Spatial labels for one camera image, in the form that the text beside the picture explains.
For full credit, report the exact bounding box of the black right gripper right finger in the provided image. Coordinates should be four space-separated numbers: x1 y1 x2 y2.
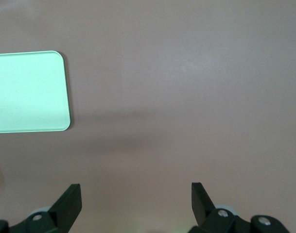
188 182 291 233

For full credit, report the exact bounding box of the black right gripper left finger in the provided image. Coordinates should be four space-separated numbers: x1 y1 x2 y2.
0 183 83 233

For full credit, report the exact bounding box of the light green rectangular tray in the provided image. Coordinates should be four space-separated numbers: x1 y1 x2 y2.
0 50 72 134

